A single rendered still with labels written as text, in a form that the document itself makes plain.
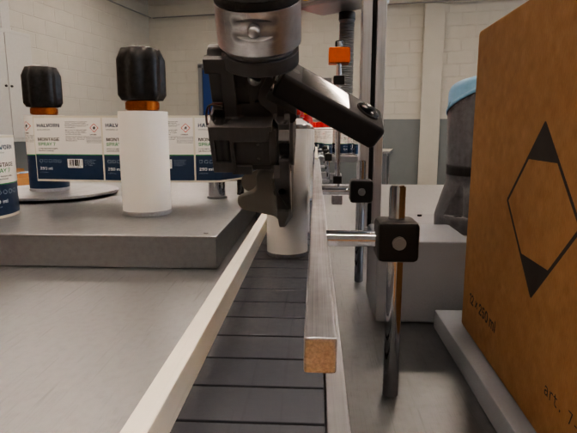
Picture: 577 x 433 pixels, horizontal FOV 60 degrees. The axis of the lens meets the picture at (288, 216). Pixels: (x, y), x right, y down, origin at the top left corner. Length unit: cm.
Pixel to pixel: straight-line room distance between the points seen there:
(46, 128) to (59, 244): 49
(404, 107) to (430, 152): 84
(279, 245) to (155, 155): 39
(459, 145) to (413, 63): 782
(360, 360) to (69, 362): 26
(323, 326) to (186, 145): 98
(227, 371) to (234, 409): 5
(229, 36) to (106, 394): 31
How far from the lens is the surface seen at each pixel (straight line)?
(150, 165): 93
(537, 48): 37
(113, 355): 51
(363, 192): 66
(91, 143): 122
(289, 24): 45
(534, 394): 36
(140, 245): 78
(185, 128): 115
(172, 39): 966
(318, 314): 21
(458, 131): 80
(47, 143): 128
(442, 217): 81
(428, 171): 847
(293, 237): 61
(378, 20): 104
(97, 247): 81
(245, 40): 45
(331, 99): 49
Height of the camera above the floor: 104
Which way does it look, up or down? 10 degrees down
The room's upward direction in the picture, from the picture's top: straight up
